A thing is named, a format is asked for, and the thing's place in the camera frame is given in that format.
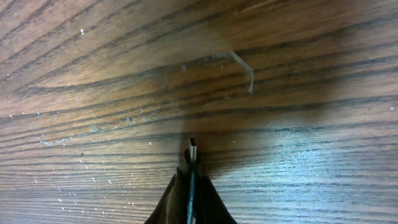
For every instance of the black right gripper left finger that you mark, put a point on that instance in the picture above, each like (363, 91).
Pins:
(172, 207)

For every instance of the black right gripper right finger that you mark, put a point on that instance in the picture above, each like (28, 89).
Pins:
(208, 205)

